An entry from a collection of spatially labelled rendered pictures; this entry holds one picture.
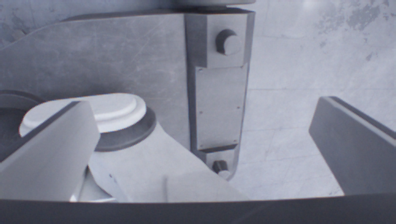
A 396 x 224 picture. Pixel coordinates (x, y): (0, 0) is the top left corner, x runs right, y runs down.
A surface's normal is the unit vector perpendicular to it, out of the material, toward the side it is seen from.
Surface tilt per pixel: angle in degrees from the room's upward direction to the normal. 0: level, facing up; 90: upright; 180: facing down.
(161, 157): 90
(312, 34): 0
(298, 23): 0
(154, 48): 0
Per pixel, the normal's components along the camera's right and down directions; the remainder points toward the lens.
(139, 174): -0.02, -0.85
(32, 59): 0.21, 0.51
